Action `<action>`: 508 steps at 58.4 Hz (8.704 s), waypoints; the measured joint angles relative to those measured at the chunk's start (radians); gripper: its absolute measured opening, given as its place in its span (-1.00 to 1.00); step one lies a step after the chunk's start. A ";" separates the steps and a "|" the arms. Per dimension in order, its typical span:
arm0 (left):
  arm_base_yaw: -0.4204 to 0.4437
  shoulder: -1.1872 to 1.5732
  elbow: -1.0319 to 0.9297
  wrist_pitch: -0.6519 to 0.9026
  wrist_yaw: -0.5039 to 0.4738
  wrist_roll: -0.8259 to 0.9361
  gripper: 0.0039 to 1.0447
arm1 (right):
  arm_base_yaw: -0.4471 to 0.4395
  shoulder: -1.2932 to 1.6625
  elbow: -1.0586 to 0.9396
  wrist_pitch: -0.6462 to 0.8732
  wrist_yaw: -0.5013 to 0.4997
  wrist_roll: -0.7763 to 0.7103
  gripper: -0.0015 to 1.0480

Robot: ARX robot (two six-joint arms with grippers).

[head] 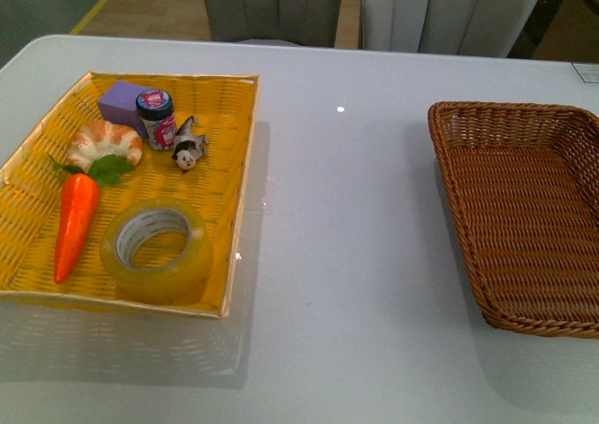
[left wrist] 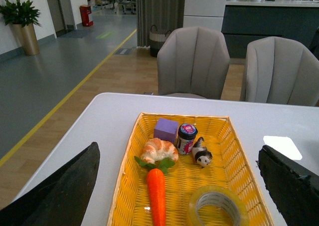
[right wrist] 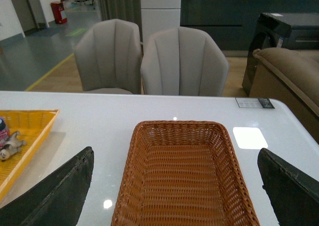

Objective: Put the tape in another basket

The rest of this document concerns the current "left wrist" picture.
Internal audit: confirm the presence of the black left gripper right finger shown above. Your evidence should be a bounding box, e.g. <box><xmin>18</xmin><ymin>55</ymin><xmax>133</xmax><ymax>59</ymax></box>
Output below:
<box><xmin>257</xmin><ymin>145</ymin><xmax>319</xmax><ymax>226</ymax></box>

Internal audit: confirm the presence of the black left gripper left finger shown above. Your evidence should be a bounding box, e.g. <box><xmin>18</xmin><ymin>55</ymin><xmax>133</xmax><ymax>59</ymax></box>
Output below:
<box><xmin>0</xmin><ymin>142</ymin><xmax>100</xmax><ymax>226</ymax></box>

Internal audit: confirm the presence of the clear packing tape roll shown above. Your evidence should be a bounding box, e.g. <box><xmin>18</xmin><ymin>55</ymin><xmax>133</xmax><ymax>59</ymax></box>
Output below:
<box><xmin>186</xmin><ymin>185</ymin><xmax>250</xmax><ymax>226</ymax></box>

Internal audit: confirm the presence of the yellow woven basket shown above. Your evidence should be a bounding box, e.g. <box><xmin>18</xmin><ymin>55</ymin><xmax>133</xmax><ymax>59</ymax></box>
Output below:
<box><xmin>107</xmin><ymin>113</ymin><xmax>274</xmax><ymax>226</ymax></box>

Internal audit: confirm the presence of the orange toy carrot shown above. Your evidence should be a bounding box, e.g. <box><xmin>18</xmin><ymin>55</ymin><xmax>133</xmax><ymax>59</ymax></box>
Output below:
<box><xmin>134</xmin><ymin>156</ymin><xmax>175</xmax><ymax>226</ymax></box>

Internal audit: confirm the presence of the panda figurine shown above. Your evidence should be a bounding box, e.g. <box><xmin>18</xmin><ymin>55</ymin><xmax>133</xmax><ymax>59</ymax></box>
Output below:
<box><xmin>191</xmin><ymin>137</ymin><xmax>213</xmax><ymax>168</ymax></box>

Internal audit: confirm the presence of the toy croissant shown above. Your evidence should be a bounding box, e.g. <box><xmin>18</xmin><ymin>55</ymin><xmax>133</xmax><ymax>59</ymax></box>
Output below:
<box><xmin>141</xmin><ymin>138</ymin><xmax>179</xmax><ymax>164</ymax></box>

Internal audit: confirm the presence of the grey chair right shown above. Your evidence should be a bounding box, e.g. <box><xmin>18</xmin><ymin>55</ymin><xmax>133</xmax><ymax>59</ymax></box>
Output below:
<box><xmin>240</xmin><ymin>36</ymin><xmax>319</xmax><ymax>106</ymax></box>

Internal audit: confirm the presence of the grey chair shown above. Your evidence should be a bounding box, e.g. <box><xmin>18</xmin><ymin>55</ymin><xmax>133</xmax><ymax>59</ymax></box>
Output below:
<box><xmin>157</xmin><ymin>26</ymin><xmax>230</xmax><ymax>100</ymax></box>
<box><xmin>240</xmin><ymin>36</ymin><xmax>319</xmax><ymax>106</ymax></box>

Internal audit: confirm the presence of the small dark jar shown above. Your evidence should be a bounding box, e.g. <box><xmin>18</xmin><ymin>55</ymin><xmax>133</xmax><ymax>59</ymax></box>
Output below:
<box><xmin>176</xmin><ymin>123</ymin><xmax>198</xmax><ymax>155</ymax></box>

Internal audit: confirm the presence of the purple foam cube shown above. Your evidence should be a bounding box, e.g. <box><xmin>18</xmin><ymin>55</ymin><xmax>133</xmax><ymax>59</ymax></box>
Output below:
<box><xmin>154</xmin><ymin>118</ymin><xmax>178</xmax><ymax>144</ymax></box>

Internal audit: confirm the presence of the grey chair left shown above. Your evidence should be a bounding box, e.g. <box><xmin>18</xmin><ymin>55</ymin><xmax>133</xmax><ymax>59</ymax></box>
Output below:
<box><xmin>157</xmin><ymin>26</ymin><xmax>230</xmax><ymax>100</ymax></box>

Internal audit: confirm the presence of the dark grey counter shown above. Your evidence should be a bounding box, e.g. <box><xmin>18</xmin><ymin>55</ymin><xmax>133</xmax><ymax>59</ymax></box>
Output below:
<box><xmin>221</xmin><ymin>1</ymin><xmax>319</xmax><ymax>58</ymax></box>

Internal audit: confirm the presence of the dark woven hamper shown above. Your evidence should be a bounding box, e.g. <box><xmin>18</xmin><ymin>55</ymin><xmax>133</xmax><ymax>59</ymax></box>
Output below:
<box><xmin>149</xmin><ymin>24</ymin><xmax>172</xmax><ymax>57</ymax></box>

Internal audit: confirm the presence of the potted plant gold vase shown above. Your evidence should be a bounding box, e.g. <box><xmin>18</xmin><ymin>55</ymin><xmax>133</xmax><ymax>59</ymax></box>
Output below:
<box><xmin>0</xmin><ymin>0</ymin><xmax>41</xmax><ymax>55</ymax></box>

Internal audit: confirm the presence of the red box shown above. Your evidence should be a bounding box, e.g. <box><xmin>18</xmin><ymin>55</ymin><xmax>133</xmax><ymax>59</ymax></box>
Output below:
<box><xmin>80</xmin><ymin>5</ymin><xmax>93</xmax><ymax>26</ymax></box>

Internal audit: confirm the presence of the white cabinet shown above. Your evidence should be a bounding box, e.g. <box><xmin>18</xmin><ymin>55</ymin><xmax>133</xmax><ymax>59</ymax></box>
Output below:
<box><xmin>183</xmin><ymin>0</ymin><xmax>226</xmax><ymax>31</ymax></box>

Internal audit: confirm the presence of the office chair background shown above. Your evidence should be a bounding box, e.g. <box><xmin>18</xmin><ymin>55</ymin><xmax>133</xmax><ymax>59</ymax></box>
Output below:
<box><xmin>115</xmin><ymin>0</ymin><xmax>132</xmax><ymax>14</ymax></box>

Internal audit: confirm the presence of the grey curtain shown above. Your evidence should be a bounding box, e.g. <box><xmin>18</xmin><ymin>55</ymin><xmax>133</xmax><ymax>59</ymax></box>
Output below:
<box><xmin>137</xmin><ymin>0</ymin><xmax>185</xmax><ymax>47</ymax></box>

